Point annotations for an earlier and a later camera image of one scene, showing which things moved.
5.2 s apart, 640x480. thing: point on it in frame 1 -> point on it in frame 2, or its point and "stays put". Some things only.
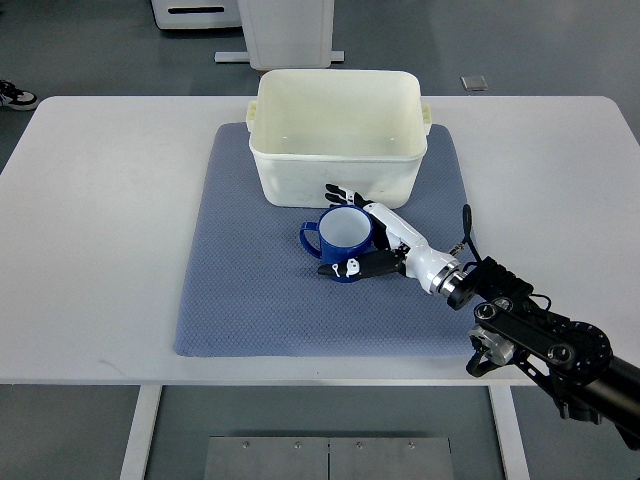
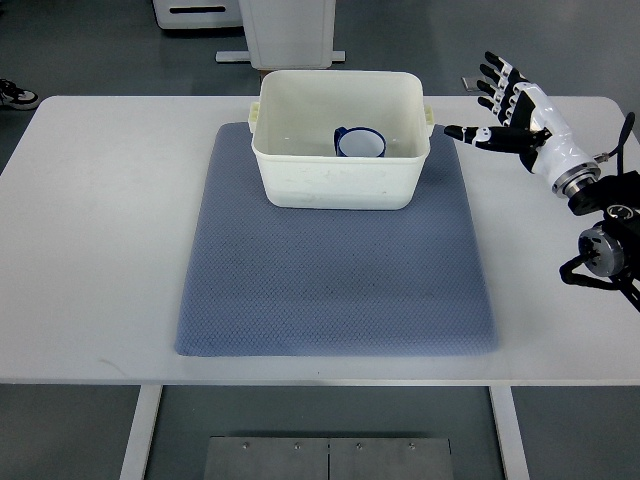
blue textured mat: [247, 290] stays put
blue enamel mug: [345, 233] -> [359, 142]
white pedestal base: [285, 35] stays put
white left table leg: [146, 411] stays put
